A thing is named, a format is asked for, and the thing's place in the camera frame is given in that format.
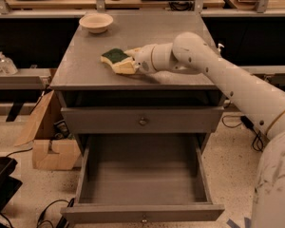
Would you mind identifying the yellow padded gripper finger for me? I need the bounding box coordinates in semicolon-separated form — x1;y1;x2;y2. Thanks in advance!
124;47;141;57
112;61;138;75

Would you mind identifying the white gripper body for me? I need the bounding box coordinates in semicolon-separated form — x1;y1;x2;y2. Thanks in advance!
134;44;156;74

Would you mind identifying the green and yellow sponge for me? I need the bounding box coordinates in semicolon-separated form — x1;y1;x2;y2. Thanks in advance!
101;48;135;68

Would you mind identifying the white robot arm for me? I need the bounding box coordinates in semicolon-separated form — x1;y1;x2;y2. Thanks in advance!
113;32;285;228

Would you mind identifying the grey drawer cabinet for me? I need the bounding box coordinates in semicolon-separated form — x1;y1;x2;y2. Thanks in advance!
51;10;225;150

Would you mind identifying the closed grey top drawer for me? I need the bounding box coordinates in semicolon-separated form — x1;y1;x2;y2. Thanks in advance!
61;106;223;134

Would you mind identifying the open grey middle drawer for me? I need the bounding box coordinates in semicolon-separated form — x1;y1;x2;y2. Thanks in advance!
62;134;224;224

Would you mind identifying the beige bowl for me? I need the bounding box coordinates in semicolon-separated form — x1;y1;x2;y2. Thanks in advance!
79;13;113;34

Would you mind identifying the white pump dispenser top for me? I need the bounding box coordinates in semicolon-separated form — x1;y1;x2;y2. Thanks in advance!
218;43;224;52

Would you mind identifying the brown cardboard box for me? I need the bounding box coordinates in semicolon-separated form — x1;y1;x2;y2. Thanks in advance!
14;91;81;170

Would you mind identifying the clear sanitizer bottle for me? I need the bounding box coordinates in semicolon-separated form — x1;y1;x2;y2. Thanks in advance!
0;51;18;75

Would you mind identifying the black tray stack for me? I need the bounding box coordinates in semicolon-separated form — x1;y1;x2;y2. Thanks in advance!
0;156;24;220

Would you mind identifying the black power adapter cable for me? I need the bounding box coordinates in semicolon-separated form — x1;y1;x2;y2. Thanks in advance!
221;114;266;153

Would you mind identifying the black floor cable left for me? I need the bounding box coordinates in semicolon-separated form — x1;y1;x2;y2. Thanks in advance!
35;197;76;228

